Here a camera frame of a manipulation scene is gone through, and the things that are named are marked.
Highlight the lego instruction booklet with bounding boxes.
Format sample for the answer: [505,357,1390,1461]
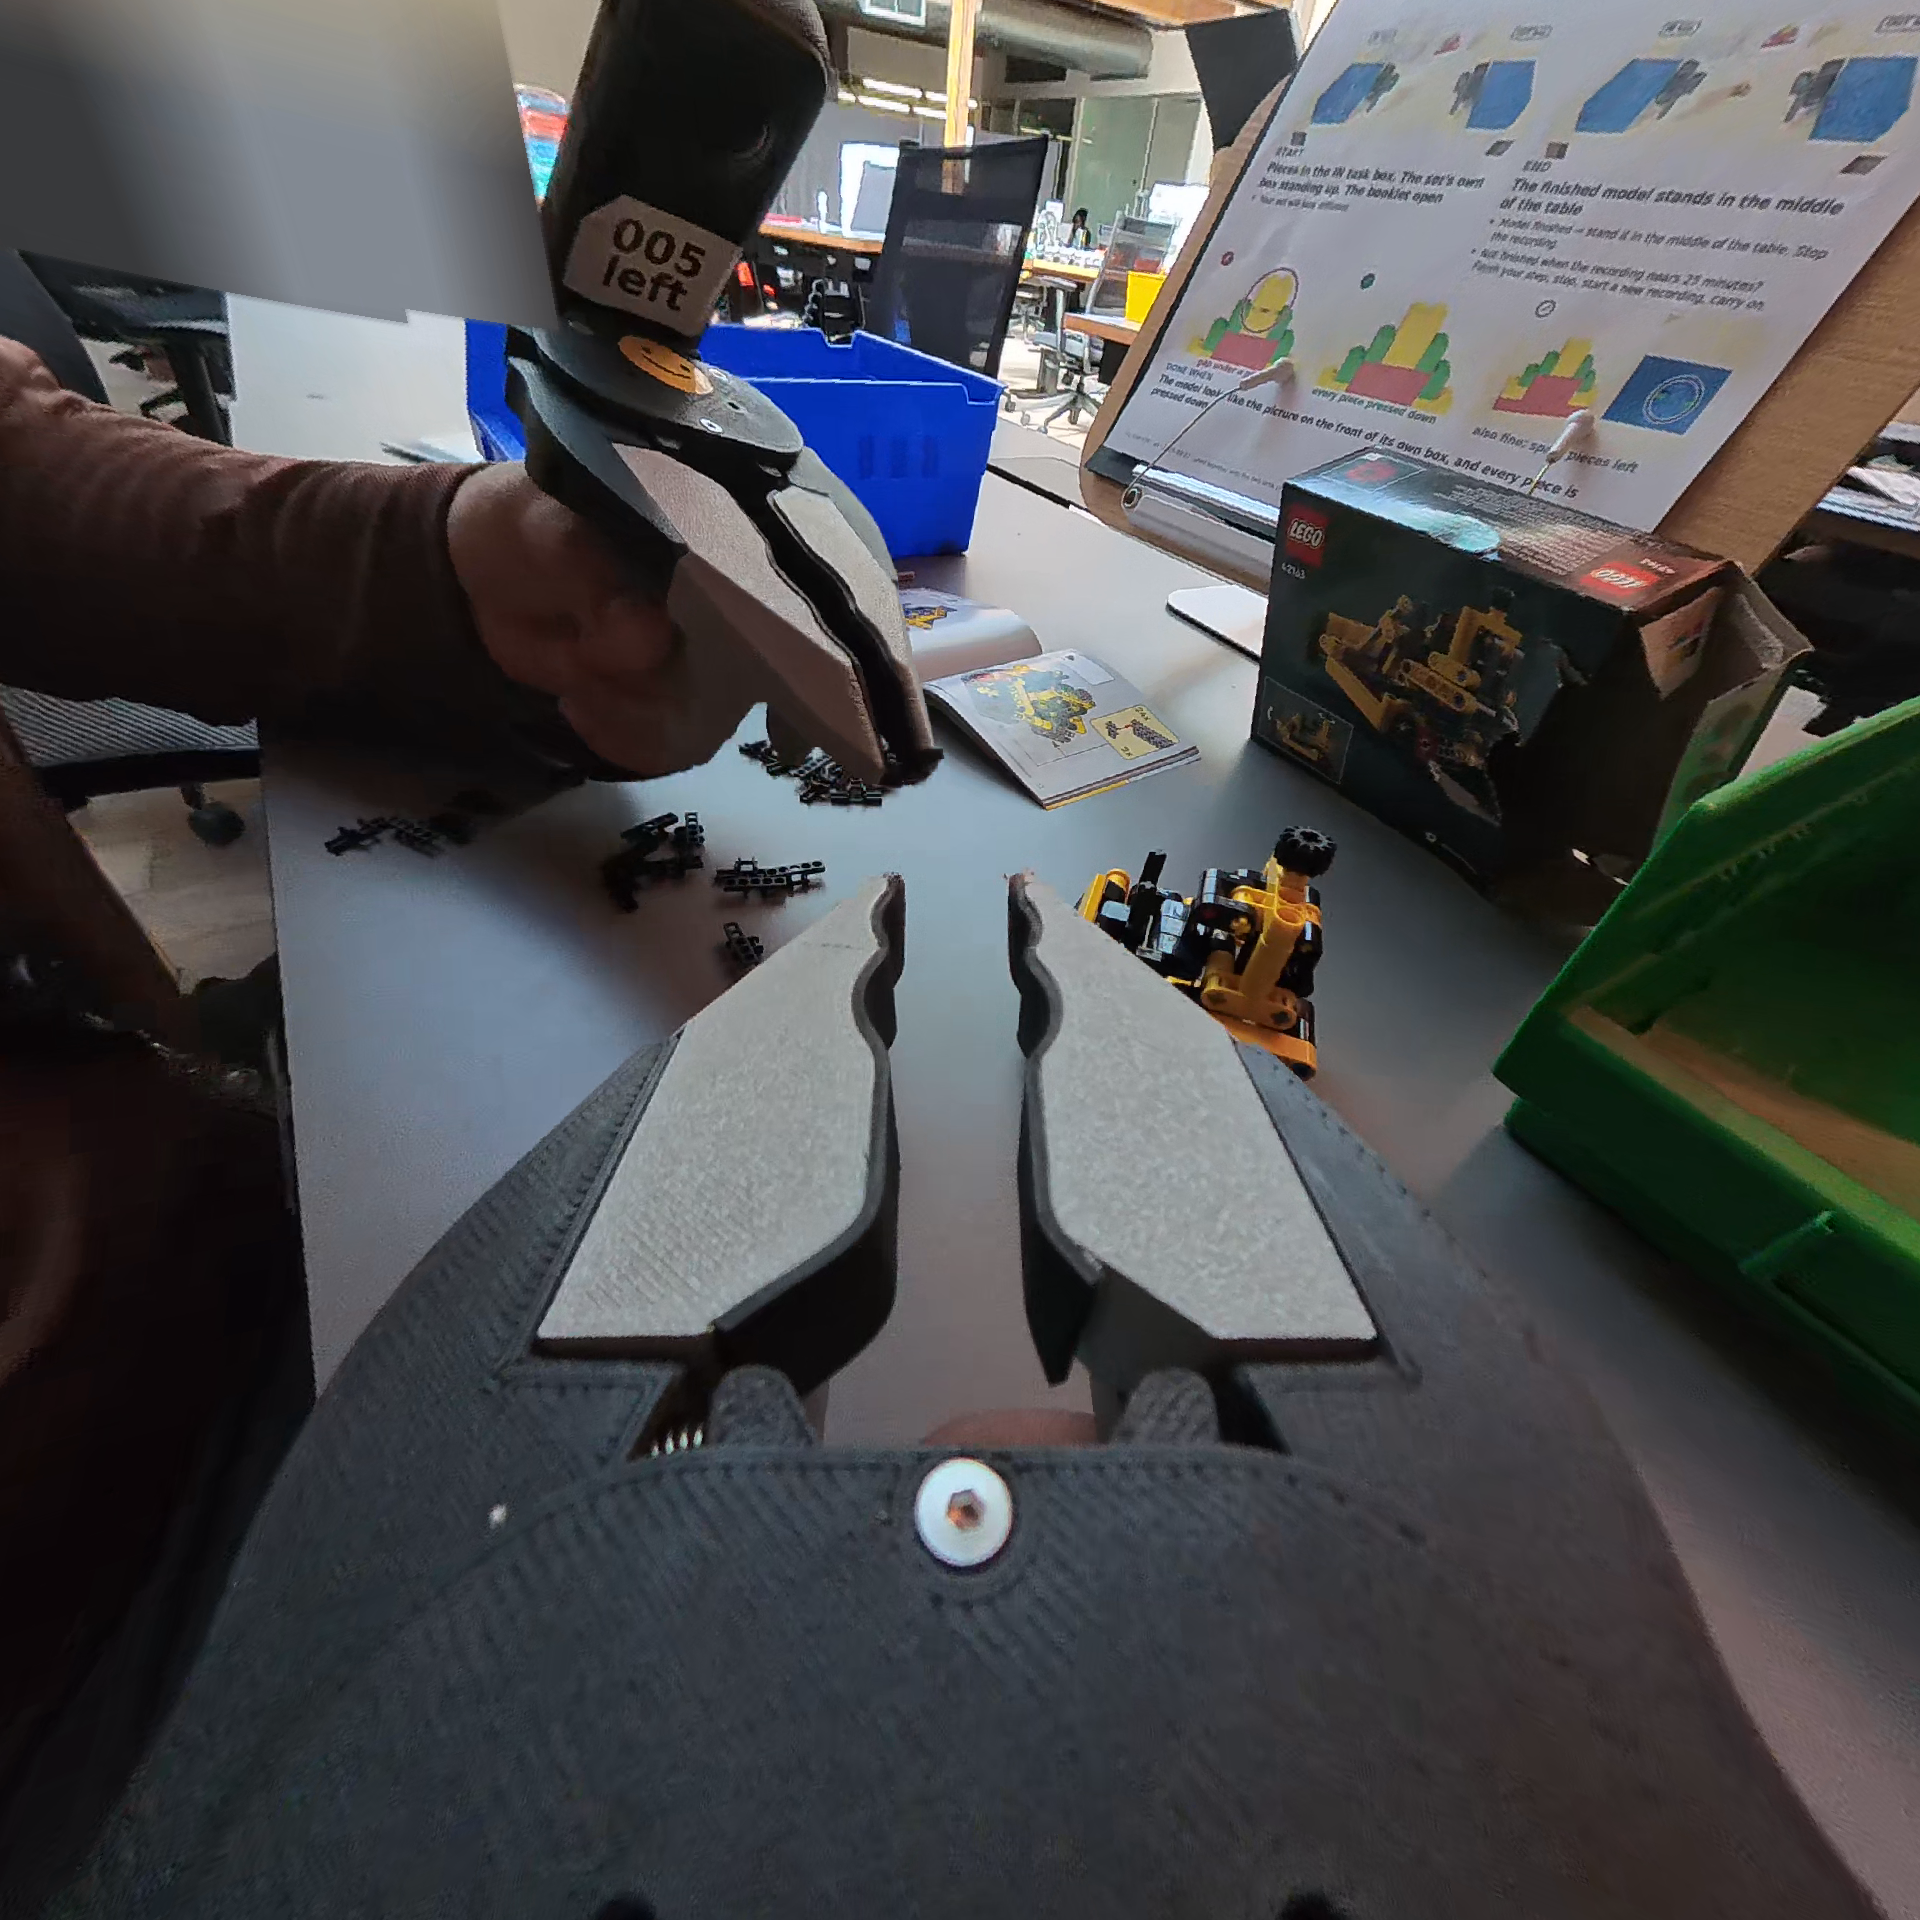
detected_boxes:
[897,592,1201,813]

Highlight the person's left hand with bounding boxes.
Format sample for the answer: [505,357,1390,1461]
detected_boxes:
[448,464,773,782]

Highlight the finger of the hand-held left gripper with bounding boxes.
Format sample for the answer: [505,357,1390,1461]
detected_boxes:
[766,479,944,785]
[613,440,893,788]

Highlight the grey office chair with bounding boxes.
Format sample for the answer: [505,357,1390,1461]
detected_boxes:
[1027,322,1119,438]

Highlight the green plastic bin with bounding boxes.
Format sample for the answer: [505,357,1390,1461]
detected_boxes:
[1495,696,1920,1389]

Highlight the blue plastic bin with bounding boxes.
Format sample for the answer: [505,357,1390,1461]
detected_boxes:
[464,318,1004,559]

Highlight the white monitor stand base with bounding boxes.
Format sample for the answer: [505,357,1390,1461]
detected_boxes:
[1168,582,1270,662]

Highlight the black mesh office chair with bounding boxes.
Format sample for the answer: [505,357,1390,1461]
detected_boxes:
[861,135,1052,349]

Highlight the yellow lego bulldozer model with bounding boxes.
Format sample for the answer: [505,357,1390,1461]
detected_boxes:
[1077,825,1336,1081]

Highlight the metal wire clip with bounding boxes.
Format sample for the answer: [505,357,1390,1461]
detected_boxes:
[1125,360,1293,512]

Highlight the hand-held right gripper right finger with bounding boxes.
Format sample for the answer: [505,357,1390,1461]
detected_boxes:
[1006,870,1382,1389]

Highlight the person's torso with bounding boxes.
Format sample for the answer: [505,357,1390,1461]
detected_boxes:
[0,705,323,1877]

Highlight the pile of black track links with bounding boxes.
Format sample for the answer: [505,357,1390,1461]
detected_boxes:
[738,735,944,807]

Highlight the wooden board with instruction sheet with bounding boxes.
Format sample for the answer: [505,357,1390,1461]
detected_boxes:
[1079,0,1920,575]

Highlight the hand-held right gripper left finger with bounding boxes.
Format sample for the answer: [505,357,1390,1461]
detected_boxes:
[536,873,906,1391]

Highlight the lego set box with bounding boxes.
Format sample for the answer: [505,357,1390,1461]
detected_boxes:
[1251,447,1813,905]

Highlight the person's left forearm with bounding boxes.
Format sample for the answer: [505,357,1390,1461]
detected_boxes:
[0,337,488,724]

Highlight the dark office chair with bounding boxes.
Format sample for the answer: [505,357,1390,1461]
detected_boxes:
[0,246,233,443]

